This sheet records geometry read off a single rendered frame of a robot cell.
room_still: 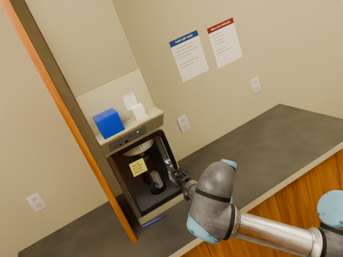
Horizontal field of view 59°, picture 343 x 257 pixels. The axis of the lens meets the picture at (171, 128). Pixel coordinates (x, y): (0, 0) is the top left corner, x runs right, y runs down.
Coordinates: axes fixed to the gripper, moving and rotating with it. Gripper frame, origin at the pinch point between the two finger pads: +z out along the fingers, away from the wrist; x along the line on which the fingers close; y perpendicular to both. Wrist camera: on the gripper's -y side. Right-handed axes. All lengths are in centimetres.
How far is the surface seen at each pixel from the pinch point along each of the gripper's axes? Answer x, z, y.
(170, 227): 15.4, -9.4, -20.0
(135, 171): 16.5, 3.6, 11.1
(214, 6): -81, 47, 61
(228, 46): -83, 47, 33
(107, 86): 10, 5, 55
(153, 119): -0.9, -5.9, 34.5
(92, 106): 20, 5, 50
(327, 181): -75, -23, -45
